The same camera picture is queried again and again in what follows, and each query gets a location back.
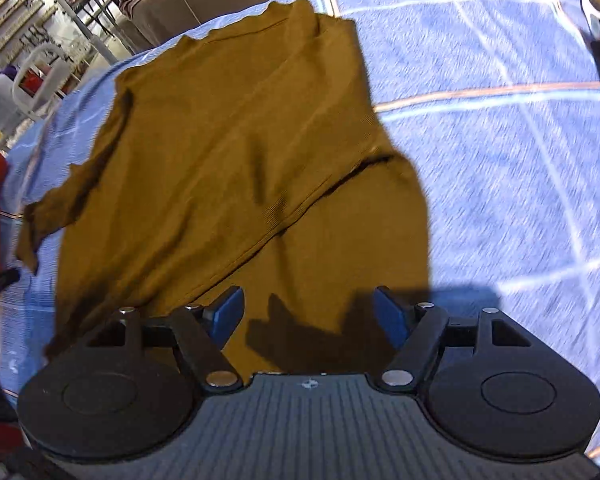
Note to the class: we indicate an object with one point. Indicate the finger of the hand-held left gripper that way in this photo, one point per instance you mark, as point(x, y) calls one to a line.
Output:
point(2, 280)

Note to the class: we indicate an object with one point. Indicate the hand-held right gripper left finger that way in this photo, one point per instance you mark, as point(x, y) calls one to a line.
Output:
point(226, 312)

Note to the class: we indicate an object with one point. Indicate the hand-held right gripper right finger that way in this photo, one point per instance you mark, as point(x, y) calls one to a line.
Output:
point(391, 315)

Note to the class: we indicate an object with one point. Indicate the mustard brown shirt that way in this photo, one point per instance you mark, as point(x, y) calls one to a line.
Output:
point(220, 170)

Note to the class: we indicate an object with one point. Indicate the blue plaid blanket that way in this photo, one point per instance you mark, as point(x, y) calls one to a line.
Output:
point(505, 160)

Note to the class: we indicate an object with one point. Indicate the red box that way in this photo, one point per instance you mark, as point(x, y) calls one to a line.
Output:
point(30, 80)

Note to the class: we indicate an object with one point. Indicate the grey metal post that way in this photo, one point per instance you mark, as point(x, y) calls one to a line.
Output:
point(70, 10)

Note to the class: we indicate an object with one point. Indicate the wall display shelves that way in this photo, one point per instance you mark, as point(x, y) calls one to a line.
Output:
point(25, 0)

